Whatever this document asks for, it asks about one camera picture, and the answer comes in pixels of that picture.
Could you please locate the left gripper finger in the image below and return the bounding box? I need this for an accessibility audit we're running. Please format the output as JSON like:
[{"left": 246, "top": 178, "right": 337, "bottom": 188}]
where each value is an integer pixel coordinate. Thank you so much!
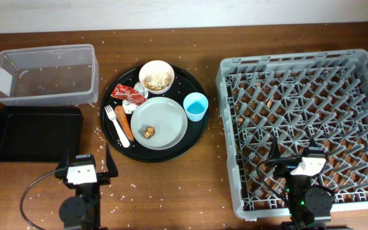
[
  {"left": 105, "top": 144, "right": 118, "bottom": 178},
  {"left": 57, "top": 148, "right": 70, "bottom": 169}
]

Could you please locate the brown food scrap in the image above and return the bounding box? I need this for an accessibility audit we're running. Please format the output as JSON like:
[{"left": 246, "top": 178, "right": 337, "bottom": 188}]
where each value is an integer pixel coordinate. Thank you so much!
[{"left": 142, "top": 126, "right": 155, "bottom": 139}]

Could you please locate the white plastic fork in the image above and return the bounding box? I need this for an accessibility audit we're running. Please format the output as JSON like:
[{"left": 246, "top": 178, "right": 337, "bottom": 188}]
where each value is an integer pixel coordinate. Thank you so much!
[{"left": 104, "top": 105, "right": 130, "bottom": 148}]

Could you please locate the orange carrot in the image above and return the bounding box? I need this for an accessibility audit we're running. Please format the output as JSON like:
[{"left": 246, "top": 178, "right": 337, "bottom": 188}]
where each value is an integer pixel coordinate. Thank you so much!
[{"left": 114, "top": 105, "right": 134, "bottom": 141}]

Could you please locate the white tissue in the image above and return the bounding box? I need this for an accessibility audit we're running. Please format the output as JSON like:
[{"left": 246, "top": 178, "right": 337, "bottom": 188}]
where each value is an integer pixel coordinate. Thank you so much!
[{"left": 122, "top": 82, "right": 148, "bottom": 114}]

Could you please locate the grey plate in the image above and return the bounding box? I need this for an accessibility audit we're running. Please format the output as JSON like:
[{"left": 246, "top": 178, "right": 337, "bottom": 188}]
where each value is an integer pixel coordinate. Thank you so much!
[{"left": 130, "top": 96, "right": 188, "bottom": 150}]

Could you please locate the red strawberry snack wrapper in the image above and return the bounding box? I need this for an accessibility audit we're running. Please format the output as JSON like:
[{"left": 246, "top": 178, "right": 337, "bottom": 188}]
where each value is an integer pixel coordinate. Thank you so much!
[{"left": 111, "top": 84, "right": 147, "bottom": 105}]

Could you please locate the light blue cup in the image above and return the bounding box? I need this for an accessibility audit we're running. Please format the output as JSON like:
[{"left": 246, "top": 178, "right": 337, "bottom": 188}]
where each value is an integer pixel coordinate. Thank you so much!
[{"left": 183, "top": 93, "right": 209, "bottom": 121}]

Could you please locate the pile of rice and shells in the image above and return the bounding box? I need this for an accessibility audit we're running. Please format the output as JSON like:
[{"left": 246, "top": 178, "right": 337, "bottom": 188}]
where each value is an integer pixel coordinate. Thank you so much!
[{"left": 144, "top": 72, "right": 173, "bottom": 91}]

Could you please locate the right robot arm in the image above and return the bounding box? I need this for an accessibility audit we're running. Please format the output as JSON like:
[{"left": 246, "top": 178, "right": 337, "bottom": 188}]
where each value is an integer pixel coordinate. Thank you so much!
[{"left": 263, "top": 139, "right": 335, "bottom": 230}]

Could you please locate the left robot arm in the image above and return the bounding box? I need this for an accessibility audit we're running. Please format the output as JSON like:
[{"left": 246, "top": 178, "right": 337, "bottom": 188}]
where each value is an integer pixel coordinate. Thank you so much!
[{"left": 55, "top": 146, "right": 118, "bottom": 230}]

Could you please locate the grey dishwasher rack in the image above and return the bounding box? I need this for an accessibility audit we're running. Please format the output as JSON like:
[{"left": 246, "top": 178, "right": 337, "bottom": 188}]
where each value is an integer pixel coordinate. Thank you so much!
[{"left": 216, "top": 49, "right": 368, "bottom": 221}]

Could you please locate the black rectangular tray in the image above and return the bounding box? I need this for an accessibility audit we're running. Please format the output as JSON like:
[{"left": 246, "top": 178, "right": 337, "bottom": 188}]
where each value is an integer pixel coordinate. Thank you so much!
[{"left": 0, "top": 106, "right": 83, "bottom": 163}]

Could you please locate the clear plastic bin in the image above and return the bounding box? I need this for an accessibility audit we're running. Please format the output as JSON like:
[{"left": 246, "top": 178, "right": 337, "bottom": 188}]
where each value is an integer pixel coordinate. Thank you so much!
[{"left": 0, "top": 44, "right": 99, "bottom": 106}]

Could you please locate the round black tray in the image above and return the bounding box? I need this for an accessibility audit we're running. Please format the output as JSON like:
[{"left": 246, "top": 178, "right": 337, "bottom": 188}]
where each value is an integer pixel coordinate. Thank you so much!
[{"left": 100, "top": 65, "right": 209, "bottom": 163}]

